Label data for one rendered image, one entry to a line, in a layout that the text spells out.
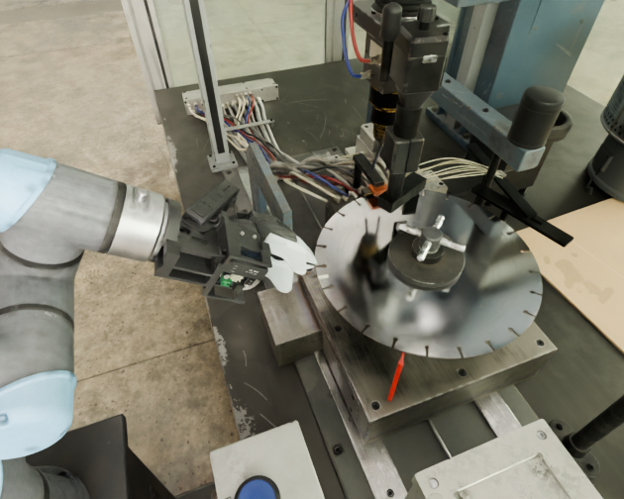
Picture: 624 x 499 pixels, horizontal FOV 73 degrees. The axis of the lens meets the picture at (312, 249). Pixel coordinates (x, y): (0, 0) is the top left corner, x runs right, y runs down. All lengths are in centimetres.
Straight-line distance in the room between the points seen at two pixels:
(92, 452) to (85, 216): 44
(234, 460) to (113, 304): 145
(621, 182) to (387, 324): 82
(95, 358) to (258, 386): 113
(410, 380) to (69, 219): 48
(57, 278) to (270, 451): 30
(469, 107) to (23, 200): 69
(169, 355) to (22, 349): 130
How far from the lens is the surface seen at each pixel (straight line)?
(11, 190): 44
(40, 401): 41
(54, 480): 71
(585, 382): 88
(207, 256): 48
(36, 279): 48
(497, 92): 125
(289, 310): 73
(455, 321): 59
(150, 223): 44
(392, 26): 50
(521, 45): 123
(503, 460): 58
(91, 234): 44
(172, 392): 163
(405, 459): 71
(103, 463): 76
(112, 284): 200
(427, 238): 61
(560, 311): 95
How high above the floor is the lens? 142
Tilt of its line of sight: 47 degrees down
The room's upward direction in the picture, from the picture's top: straight up
